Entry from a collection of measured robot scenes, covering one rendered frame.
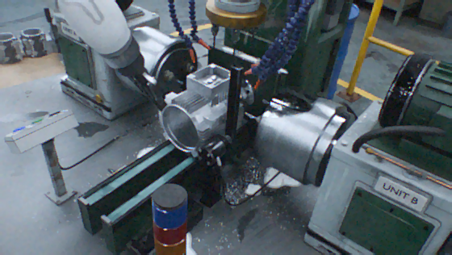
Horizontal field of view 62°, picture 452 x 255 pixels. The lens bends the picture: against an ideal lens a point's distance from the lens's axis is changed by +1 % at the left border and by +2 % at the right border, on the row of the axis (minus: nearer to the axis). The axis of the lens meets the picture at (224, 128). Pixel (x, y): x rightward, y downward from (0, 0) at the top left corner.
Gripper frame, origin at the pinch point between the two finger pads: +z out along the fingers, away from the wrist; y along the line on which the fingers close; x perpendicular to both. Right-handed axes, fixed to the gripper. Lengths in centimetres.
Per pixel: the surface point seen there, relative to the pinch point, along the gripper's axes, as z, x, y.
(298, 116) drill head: 4.3, -15.8, -36.5
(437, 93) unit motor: -11, -26, -64
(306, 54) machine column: 16, -43, -23
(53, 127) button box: -8.3, 22.9, 15.1
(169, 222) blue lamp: -24, 25, -38
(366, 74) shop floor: 241, -199, 14
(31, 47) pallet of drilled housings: 111, -22, 232
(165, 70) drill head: 10.8, -14.1, 14.6
